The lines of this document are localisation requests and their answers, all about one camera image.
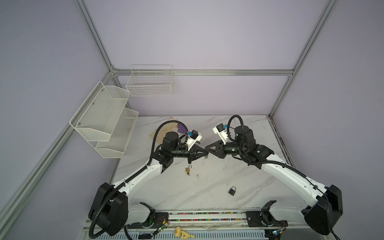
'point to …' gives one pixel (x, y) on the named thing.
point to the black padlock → (232, 191)
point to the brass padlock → (187, 169)
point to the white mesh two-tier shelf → (103, 120)
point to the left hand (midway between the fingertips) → (206, 153)
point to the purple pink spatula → (181, 128)
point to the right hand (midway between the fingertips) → (205, 148)
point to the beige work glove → (164, 129)
